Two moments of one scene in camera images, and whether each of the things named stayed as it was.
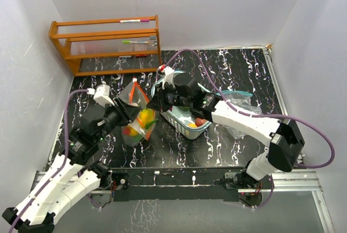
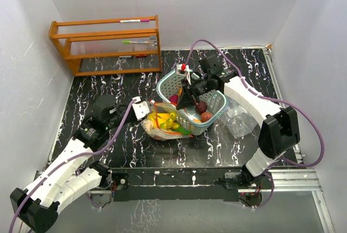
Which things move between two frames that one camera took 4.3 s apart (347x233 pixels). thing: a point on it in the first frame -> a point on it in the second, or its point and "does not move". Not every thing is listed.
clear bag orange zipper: (139, 130) -> (166, 122)
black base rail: (172, 183) does not move
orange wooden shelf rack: (104, 37) does not move
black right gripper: (159, 104) -> (185, 100)
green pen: (129, 41) does not move
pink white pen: (134, 20) does not move
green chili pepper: (148, 125) -> (183, 131)
